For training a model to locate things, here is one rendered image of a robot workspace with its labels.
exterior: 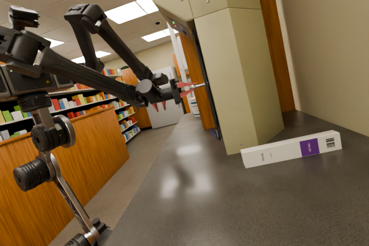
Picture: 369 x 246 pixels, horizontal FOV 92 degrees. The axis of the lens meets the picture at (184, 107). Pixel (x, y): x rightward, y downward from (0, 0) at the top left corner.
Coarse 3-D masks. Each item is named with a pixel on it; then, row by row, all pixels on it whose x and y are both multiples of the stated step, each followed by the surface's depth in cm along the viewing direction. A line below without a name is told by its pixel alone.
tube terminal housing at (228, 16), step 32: (192, 0) 56; (224, 0) 54; (256, 0) 64; (224, 32) 56; (256, 32) 63; (224, 64) 58; (256, 64) 63; (224, 96) 59; (256, 96) 62; (224, 128) 61; (256, 128) 61
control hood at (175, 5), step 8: (152, 0) 57; (160, 0) 57; (168, 0) 56; (176, 0) 56; (184, 0) 56; (160, 8) 60; (168, 8) 57; (176, 8) 56; (184, 8) 56; (168, 16) 66; (176, 16) 58; (184, 16) 57; (192, 16) 57; (184, 24) 63; (192, 24) 62
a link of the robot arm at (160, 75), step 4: (152, 72) 106; (152, 76) 104; (156, 76) 102; (160, 76) 100; (164, 76) 102; (140, 80) 102; (152, 80) 102; (156, 80) 103; (160, 80) 102; (164, 80) 102; (168, 80) 105; (156, 84) 104; (160, 84) 104; (164, 84) 104
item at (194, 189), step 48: (192, 144) 82; (144, 192) 54; (192, 192) 47; (240, 192) 43; (288, 192) 39; (336, 192) 35; (144, 240) 36; (192, 240) 33; (240, 240) 31; (288, 240) 29; (336, 240) 27
